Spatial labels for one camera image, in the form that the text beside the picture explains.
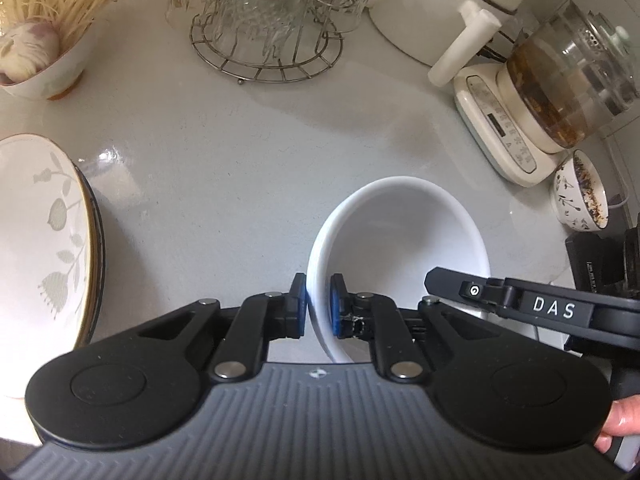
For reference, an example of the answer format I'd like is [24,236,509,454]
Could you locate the glass kettle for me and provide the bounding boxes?
[506,0,640,150]

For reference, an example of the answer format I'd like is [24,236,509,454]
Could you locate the round wire cup rack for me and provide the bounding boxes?
[189,10,346,84]

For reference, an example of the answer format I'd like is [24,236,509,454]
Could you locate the plain white bowl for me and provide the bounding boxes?
[306,176,492,365]

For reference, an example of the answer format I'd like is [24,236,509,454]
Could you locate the white kettle base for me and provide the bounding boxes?
[454,62,571,188]

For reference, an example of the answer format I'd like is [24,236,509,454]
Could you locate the small floral bowl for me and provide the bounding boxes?
[551,150,611,233]

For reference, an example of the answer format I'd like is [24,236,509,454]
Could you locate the white bowl orange foot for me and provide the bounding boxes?
[0,25,98,102]

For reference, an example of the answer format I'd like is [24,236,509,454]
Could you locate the white electric pot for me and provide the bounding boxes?
[369,0,543,88]

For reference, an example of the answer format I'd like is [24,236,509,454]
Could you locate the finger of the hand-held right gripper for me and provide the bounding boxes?
[424,267,640,333]

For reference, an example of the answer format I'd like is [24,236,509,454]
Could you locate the black appliance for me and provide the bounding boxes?
[565,227,640,301]

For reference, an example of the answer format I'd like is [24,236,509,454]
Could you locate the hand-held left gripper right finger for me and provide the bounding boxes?
[329,272,503,386]

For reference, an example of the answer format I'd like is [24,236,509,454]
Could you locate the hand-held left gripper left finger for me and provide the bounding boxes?
[137,272,308,386]

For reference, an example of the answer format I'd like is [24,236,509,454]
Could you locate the purple onion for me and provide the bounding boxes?
[0,17,62,83]

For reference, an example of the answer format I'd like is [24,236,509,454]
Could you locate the floral white plate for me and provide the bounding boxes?
[0,133,93,401]

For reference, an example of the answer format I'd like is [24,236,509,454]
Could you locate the dark rimmed plate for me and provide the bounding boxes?
[72,160,107,348]

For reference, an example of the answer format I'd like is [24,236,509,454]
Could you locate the person's right hand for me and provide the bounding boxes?
[594,394,640,454]

